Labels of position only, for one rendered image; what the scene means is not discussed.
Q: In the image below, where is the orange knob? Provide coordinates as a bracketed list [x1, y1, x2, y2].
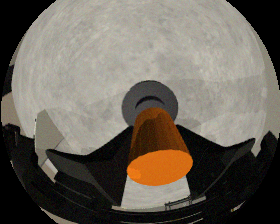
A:
[126, 108, 192, 186]

